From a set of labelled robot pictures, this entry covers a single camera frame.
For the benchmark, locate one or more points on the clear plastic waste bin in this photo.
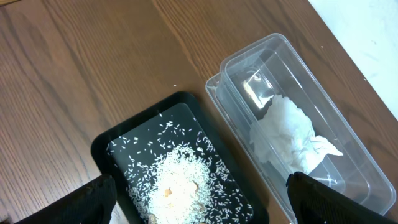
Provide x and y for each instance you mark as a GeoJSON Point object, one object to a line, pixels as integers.
{"type": "Point", "coordinates": [269, 80]}

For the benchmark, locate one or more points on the pile of rice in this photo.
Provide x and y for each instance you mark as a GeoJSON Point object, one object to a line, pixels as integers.
{"type": "Point", "coordinates": [181, 191]}

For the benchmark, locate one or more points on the black tray with rice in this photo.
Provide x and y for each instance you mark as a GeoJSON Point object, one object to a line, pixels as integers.
{"type": "Point", "coordinates": [127, 151]}

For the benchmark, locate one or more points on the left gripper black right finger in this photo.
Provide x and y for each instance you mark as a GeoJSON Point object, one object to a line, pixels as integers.
{"type": "Point", "coordinates": [314, 202]}

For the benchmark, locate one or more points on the white paper napkin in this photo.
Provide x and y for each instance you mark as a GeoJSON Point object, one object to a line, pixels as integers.
{"type": "Point", "coordinates": [286, 135]}

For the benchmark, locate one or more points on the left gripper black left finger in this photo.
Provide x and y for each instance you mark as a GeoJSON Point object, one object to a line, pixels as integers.
{"type": "Point", "coordinates": [92, 203]}

